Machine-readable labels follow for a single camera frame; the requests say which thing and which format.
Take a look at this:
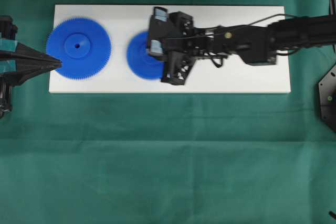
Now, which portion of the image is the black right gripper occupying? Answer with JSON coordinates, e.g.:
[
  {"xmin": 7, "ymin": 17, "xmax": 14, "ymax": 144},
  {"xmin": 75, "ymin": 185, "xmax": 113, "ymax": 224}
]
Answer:
[{"xmin": 146, "ymin": 6, "xmax": 239, "ymax": 86}]

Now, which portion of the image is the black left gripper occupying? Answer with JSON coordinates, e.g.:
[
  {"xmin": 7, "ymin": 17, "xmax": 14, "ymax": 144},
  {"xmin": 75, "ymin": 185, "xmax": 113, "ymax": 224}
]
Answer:
[{"xmin": 0, "ymin": 15, "xmax": 62, "ymax": 119}]

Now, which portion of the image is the small blue gear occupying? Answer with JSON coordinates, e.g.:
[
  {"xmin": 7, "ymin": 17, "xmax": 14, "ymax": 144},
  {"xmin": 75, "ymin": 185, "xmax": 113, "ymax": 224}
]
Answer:
[{"xmin": 127, "ymin": 31, "xmax": 163, "ymax": 80}]

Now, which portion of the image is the large blue gear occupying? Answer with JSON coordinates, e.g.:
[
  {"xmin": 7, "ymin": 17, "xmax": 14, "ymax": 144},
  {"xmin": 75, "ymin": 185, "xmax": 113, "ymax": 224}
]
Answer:
[{"xmin": 46, "ymin": 17, "xmax": 112, "ymax": 80}]

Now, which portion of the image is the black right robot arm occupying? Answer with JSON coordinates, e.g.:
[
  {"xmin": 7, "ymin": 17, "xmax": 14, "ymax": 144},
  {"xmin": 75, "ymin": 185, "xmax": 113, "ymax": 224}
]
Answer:
[{"xmin": 146, "ymin": 7, "xmax": 335, "ymax": 86}]

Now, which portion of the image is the white rectangular board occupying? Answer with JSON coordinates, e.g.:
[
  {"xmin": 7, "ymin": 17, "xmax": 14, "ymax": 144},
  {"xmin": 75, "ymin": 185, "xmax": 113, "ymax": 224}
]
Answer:
[{"xmin": 46, "ymin": 4, "xmax": 291, "ymax": 93}]

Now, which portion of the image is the green table cloth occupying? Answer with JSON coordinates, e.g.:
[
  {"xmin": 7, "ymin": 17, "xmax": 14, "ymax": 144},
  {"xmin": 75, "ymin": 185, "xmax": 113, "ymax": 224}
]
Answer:
[{"xmin": 1, "ymin": 0, "xmax": 335, "ymax": 223}]

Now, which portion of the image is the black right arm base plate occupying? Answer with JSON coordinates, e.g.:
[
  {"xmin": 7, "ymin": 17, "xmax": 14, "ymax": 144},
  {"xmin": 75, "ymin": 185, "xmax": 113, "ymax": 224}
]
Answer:
[{"xmin": 318, "ymin": 66, "xmax": 335, "ymax": 132}]

